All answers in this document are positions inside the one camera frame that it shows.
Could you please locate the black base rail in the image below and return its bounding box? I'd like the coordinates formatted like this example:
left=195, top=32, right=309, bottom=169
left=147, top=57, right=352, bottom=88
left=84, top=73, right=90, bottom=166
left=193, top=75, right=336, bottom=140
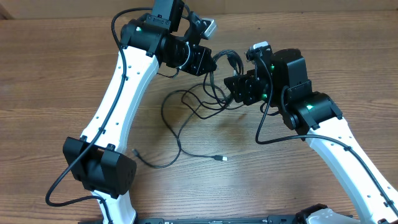
left=77, top=203, right=355, bottom=224

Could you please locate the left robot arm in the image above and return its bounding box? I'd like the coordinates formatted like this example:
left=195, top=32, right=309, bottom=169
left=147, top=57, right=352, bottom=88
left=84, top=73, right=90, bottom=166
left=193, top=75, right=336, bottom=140
left=63, top=1, right=217, bottom=223

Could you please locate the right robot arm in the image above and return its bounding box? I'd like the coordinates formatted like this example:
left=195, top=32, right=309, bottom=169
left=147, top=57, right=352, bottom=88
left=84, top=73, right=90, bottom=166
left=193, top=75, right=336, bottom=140
left=224, top=45, right=397, bottom=223

